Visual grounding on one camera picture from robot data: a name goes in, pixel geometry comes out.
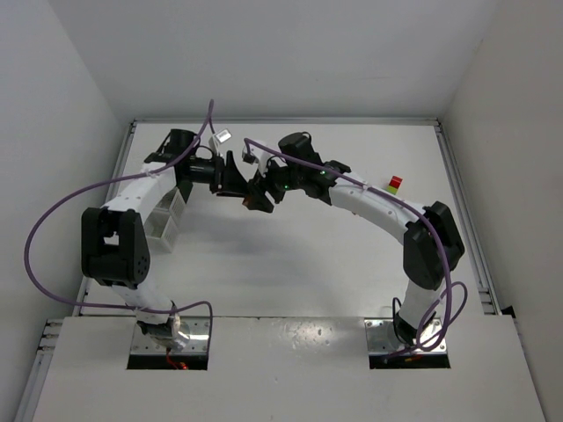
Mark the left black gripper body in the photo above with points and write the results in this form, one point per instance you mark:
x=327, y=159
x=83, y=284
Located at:
x=221, y=174

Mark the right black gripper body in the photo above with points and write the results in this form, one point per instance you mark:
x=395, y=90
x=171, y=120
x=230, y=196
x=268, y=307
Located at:
x=262, y=193

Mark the red green yellow lego tower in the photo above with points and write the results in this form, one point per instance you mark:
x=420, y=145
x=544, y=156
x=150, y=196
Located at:
x=394, y=185

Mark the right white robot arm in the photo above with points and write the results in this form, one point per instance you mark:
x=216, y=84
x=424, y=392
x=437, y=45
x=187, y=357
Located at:
x=432, y=245

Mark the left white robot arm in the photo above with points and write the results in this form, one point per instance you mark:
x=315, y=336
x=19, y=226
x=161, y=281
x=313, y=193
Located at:
x=114, y=247

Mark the white slotted container far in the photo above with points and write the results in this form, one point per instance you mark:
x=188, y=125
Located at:
x=173, y=204

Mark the white slotted container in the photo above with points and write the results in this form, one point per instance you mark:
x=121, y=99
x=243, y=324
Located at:
x=161, y=232
x=173, y=204

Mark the white slotted container near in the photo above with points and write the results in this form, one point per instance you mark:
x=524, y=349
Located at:
x=161, y=232

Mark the white front cover panel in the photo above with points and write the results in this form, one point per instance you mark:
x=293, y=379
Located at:
x=287, y=370

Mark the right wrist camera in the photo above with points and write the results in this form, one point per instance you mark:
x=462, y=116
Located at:
x=254, y=153

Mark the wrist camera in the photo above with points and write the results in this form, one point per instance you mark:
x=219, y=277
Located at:
x=254, y=153
x=218, y=139

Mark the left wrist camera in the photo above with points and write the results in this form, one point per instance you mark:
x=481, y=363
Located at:
x=218, y=139

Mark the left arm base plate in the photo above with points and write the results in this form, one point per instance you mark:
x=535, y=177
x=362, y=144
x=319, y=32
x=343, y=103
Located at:
x=190, y=337

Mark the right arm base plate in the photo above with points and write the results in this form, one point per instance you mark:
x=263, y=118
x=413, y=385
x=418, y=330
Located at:
x=382, y=341

